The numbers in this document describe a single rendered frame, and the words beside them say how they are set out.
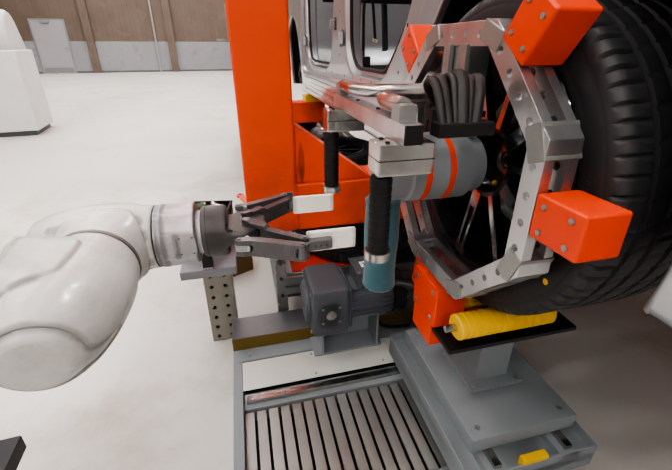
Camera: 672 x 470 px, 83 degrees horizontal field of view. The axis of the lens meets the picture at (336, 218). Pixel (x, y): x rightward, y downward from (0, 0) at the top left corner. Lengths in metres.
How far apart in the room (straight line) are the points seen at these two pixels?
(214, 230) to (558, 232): 0.47
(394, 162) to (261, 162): 0.67
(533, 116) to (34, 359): 0.64
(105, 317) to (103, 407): 1.16
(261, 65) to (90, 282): 0.83
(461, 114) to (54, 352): 0.54
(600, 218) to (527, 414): 0.71
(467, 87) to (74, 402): 1.51
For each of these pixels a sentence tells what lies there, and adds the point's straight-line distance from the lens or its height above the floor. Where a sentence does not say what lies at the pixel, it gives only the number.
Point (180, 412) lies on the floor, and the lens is 1.47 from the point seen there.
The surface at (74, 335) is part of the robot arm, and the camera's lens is 0.41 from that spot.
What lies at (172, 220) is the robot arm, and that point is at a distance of 0.55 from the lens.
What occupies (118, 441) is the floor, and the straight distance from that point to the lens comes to 1.47.
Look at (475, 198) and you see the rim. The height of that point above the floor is 0.76.
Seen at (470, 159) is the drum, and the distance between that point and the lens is 0.79.
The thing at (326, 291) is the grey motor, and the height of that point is 0.40.
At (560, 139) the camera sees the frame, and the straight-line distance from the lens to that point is 0.62.
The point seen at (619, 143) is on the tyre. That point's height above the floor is 0.96.
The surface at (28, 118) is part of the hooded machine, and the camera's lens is 6.50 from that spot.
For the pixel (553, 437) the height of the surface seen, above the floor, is 0.17.
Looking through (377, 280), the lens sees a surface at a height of 0.52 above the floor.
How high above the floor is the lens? 1.08
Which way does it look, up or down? 24 degrees down
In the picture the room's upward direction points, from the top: straight up
